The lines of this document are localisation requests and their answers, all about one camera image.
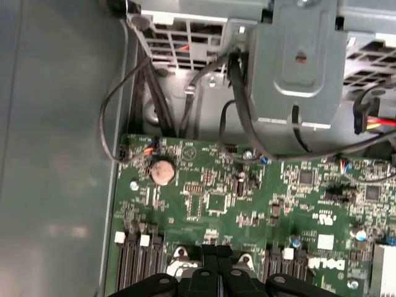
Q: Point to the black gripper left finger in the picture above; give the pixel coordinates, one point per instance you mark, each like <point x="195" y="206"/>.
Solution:
<point x="208" y="278"/>

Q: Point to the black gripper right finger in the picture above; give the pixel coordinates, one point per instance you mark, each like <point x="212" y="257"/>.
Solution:
<point x="229" y="278"/>

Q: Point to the CPU socket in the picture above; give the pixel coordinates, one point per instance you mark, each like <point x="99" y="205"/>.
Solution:
<point x="181" y="253"/>

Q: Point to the RAM slot with black clips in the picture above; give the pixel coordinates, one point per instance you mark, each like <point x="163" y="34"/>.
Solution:
<point x="157" y="260"/>
<point x="301" y="267"/>
<point x="132" y="263"/>
<point x="273" y="266"/>

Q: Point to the green motherboard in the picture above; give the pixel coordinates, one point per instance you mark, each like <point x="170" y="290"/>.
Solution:
<point x="247" y="201"/>

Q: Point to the round coin cell battery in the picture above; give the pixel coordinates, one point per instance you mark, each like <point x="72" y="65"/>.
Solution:
<point x="162" y="171"/>

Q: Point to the silver chipset heat sink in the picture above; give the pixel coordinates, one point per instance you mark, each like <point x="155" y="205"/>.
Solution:
<point x="385" y="269"/>

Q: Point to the metal disk bay cage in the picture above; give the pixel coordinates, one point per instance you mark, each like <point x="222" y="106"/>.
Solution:
<point x="278" y="102"/>

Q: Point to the black and grey PC case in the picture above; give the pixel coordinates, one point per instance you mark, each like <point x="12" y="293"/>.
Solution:
<point x="62" y="123"/>

